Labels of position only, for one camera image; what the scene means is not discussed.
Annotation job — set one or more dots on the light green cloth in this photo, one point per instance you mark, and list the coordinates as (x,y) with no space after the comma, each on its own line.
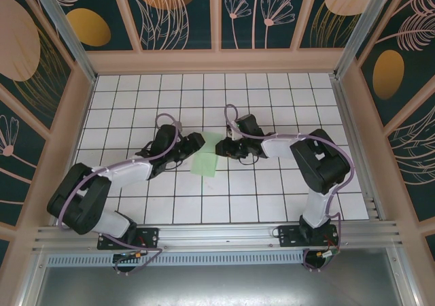
(204,165)

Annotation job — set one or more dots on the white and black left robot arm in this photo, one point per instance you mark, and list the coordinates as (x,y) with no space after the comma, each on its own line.
(132,170)

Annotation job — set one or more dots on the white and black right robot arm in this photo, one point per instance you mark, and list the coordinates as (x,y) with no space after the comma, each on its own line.
(277,148)

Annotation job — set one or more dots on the grey metal sheet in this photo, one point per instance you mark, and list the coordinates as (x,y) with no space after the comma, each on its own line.
(217,285)

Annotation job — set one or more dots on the small controller board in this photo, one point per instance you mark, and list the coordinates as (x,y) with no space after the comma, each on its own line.
(130,255)
(328,254)

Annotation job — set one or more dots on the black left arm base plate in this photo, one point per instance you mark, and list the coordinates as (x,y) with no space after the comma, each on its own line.
(149,238)

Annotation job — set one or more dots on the aluminium mounting rail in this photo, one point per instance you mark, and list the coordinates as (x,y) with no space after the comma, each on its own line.
(217,234)

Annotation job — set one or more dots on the aluminium side rail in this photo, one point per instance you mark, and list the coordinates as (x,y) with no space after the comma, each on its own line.
(358,149)

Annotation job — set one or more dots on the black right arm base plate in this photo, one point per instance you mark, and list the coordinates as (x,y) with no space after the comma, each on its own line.
(289,236)

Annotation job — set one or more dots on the short aluminium frame post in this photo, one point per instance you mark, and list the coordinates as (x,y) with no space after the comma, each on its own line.
(402,279)
(34,282)

